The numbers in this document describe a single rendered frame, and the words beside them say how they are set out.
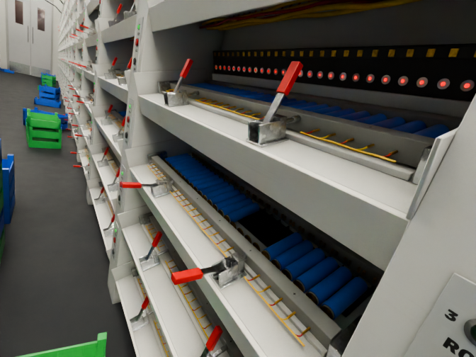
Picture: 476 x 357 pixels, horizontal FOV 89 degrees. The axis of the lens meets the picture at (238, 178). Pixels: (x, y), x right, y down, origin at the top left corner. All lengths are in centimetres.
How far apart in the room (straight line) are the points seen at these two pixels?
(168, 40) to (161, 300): 59
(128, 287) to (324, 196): 74
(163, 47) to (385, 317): 65
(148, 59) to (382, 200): 59
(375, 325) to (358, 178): 10
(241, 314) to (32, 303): 78
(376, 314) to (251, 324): 15
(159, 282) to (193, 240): 22
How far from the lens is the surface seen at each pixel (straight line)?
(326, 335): 29
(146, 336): 75
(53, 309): 97
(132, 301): 82
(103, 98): 136
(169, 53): 69
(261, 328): 31
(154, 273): 62
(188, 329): 52
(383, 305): 19
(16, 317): 98
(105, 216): 120
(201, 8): 44
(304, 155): 24
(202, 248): 39
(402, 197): 20
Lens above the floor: 69
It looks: 17 degrees down
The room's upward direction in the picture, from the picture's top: 15 degrees clockwise
